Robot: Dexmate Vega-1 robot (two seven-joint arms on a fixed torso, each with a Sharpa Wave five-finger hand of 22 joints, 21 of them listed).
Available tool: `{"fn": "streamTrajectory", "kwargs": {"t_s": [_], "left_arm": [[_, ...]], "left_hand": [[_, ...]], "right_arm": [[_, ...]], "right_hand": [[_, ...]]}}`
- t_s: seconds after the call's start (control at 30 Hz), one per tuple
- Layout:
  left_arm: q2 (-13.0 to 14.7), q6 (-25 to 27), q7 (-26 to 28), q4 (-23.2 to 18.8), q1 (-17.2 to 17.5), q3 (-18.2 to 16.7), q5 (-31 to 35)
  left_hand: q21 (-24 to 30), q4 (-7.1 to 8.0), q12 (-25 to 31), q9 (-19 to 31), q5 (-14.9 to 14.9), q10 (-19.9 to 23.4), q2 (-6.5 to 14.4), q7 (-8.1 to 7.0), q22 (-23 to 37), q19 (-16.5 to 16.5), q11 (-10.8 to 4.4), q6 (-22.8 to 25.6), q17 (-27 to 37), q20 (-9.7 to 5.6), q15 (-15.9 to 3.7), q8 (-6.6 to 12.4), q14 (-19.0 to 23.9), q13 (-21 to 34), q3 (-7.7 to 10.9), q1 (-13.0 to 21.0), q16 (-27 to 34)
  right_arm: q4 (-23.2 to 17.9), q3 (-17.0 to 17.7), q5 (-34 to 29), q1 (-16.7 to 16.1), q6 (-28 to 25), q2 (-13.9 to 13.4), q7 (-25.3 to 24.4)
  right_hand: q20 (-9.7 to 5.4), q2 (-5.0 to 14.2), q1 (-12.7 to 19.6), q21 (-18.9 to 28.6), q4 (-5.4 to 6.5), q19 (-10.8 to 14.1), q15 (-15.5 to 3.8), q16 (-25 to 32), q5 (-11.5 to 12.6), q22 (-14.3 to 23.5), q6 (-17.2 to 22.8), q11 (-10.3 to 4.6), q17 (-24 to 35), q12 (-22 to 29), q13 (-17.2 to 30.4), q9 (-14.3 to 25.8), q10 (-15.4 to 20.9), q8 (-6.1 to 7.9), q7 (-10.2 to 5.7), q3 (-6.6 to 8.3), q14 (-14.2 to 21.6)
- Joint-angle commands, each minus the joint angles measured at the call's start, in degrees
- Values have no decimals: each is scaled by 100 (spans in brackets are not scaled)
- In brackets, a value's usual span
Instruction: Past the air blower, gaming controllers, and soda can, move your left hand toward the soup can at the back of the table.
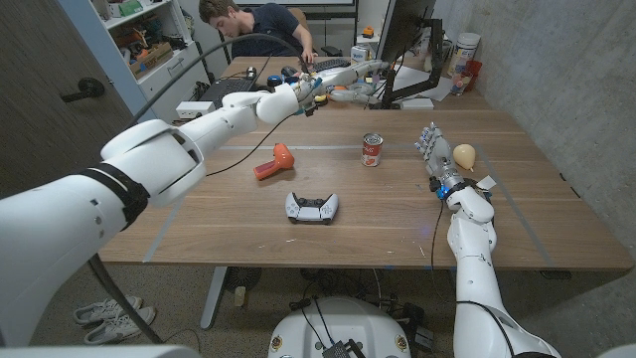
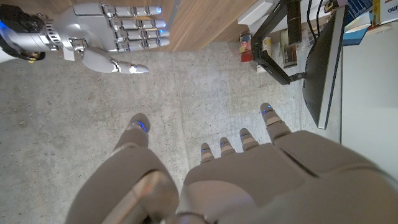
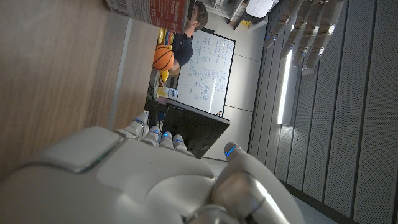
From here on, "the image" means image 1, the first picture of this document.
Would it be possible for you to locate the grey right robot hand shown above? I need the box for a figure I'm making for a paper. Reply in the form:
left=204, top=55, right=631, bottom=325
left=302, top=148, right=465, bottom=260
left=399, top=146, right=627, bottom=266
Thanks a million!
left=414, top=122, right=467, bottom=196

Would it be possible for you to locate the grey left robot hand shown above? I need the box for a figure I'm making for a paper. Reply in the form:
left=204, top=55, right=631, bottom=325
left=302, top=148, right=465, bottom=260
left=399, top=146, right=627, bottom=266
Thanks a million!
left=296, top=59, right=392, bottom=106

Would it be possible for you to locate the red white soup can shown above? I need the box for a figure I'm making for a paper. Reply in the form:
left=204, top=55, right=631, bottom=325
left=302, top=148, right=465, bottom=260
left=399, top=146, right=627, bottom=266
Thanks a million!
left=361, top=132, right=385, bottom=168

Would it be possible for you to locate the orange handheld air blower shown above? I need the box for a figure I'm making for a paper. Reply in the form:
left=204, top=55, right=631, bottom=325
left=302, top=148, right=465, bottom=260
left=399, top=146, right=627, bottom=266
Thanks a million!
left=252, top=142, right=296, bottom=181

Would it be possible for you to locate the black keyboard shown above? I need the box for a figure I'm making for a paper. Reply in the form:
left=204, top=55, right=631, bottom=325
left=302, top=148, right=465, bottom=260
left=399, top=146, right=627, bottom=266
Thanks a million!
left=310, top=58, right=352, bottom=74

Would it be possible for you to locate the pale yellow rubber bulb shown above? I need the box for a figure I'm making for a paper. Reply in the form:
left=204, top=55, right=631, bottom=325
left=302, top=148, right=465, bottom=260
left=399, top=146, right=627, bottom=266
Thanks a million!
left=452, top=143, right=477, bottom=173

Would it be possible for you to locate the flat white box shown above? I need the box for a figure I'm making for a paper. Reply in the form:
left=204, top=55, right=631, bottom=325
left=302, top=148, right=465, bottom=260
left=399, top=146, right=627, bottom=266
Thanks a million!
left=399, top=97, right=435, bottom=110

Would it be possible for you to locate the white paper sheet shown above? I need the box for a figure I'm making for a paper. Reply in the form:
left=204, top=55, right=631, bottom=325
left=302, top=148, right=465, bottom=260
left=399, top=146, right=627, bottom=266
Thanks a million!
left=392, top=64, right=453, bottom=102

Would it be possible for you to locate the black computer monitor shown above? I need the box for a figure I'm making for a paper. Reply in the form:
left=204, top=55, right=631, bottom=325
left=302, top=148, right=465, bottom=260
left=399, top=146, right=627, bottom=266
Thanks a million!
left=375, top=0, right=438, bottom=76

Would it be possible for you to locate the person in navy shirt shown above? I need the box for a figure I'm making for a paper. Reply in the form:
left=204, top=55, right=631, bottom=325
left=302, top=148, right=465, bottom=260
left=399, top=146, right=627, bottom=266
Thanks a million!
left=198, top=0, right=319, bottom=64

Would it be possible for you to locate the red plastic cup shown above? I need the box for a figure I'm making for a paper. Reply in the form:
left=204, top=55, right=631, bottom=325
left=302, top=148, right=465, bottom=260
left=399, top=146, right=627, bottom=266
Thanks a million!
left=464, top=60, right=483, bottom=90

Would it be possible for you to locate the white wipes canister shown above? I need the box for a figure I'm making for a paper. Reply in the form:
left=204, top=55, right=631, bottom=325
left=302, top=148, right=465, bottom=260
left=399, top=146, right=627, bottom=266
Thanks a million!
left=446, top=32, right=482, bottom=79

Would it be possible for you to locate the black laptop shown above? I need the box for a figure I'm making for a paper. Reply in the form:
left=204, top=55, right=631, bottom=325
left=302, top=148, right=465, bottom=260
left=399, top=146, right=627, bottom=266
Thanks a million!
left=198, top=57, right=272, bottom=108

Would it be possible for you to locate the white game controller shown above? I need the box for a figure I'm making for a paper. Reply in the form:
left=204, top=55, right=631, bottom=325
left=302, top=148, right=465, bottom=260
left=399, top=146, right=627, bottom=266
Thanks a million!
left=284, top=191, right=340, bottom=225

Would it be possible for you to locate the white power adapter box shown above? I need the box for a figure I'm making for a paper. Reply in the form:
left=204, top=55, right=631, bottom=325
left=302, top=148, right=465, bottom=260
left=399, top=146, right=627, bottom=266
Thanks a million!
left=175, top=100, right=218, bottom=119

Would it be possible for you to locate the white shelf cabinet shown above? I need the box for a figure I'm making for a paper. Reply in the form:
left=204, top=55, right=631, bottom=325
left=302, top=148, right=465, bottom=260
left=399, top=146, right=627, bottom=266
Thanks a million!
left=91, top=0, right=210, bottom=133

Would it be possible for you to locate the brown cardboard box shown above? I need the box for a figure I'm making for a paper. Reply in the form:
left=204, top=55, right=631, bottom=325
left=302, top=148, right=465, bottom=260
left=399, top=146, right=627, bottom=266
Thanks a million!
left=128, top=42, right=175, bottom=80

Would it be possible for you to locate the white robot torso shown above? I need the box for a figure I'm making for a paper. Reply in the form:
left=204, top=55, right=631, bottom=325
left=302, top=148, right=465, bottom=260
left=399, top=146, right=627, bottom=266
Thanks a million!
left=267, top=296, right=412, bottom=358

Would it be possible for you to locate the black device on torso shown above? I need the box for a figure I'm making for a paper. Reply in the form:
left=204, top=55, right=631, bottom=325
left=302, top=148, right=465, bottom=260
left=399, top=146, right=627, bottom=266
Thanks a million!
left=321, top=338, right=368, bottom=358

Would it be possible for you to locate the black floor fan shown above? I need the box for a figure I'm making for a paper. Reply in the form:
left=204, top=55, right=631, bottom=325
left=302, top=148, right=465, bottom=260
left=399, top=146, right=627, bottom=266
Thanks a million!
left=223, top=267, right=263, bottom=293

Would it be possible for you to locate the grey table leg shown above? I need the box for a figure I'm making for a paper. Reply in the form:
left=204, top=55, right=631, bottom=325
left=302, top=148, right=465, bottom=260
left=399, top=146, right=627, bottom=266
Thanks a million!
left=200, top=267, right=229, bottom=331

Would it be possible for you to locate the dark wooden door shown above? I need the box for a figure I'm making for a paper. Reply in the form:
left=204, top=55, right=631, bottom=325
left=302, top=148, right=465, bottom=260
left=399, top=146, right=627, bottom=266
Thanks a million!
left=0, top=0, right=154, bottom=200

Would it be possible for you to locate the white sneaker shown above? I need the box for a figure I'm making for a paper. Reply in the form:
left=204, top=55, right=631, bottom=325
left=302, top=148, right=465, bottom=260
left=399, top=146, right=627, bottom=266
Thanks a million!
left=82, top=306, right=157, bottom=345
left=73, top=296, right=144, bottom=325

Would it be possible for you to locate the grey duct tape roll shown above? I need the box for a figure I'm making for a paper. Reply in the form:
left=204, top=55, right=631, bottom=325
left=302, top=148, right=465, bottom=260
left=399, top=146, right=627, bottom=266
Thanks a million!
left=347, top=82, right=375, bottom=105

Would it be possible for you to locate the thin black right arm wire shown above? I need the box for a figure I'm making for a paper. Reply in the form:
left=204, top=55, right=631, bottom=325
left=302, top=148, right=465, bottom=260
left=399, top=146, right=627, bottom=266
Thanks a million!
left=429, top=198, right=447, bottom=282

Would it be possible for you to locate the thin black arm wire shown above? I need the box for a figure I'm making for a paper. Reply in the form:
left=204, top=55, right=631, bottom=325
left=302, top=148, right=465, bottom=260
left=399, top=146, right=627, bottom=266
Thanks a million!
left=206, top=111, right=299, bottom=178
left=429, top=198, right=447, bottom=282

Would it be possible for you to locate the thin black left arm wire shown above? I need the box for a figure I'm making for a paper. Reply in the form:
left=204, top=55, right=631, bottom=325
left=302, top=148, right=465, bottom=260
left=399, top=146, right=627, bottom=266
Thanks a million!
left=206, top=111, right=299, bottom=178

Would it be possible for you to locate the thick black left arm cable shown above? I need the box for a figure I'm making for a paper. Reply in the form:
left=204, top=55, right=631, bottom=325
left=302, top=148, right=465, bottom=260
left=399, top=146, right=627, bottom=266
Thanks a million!
left=87, top=32, right=312, bottom=345

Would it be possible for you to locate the black door handle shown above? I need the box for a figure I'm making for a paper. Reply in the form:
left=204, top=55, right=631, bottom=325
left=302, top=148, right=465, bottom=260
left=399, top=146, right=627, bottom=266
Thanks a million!
left=60, top=77, right=106, bottom=104

